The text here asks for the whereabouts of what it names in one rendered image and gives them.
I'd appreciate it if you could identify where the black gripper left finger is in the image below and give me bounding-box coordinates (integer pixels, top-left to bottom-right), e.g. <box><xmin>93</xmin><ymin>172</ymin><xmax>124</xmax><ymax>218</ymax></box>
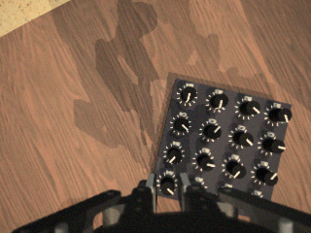
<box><xmin>11</xmin><ymin>174</ymin><xmax>157</xmax><ymax>233</ymax></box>

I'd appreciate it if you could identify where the dark grey knob box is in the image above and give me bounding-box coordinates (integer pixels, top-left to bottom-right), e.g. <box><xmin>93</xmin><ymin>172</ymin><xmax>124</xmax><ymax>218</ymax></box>
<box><xmin>154</xmin><ymin>79</ymin><xmax>292</xmax><ymax>201</ymax></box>

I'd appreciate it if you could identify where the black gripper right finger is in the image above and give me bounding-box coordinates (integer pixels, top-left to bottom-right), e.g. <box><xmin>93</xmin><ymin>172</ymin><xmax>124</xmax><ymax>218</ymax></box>
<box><xmin>177</xmin><ymin>173</ymin><xmax>311</xmax><ymax>233</ymax></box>

